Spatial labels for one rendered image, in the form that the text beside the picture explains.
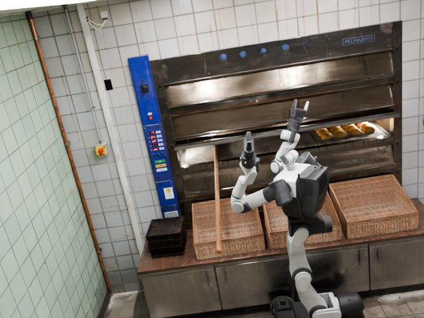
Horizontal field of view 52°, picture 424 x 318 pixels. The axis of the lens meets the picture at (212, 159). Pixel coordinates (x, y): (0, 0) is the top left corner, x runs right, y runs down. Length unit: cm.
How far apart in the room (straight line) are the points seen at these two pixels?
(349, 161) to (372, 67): 80
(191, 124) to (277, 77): 79
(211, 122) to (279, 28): 90
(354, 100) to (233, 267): 165
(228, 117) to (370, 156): 125
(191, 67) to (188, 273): 162
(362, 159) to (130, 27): 217
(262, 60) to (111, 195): 171
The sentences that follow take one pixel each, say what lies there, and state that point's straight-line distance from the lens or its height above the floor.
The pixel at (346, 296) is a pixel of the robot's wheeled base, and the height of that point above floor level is 36.
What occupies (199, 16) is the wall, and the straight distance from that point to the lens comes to 343.
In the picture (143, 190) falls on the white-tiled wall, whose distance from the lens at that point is 384.
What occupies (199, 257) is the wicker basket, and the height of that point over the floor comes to 61.
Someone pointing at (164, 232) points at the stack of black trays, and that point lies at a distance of 361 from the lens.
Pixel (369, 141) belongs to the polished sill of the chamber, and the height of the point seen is 117.
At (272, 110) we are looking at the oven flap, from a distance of 359.
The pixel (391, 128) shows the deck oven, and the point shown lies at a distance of 394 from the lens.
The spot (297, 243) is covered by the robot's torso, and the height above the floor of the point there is 91.
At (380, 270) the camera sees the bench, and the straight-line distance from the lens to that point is 380.
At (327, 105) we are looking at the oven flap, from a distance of 367.
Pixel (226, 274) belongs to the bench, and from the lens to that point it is 357.
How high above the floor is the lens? 253
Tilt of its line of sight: 21 degrees down
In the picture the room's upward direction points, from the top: 10 degrees counter-clockwise
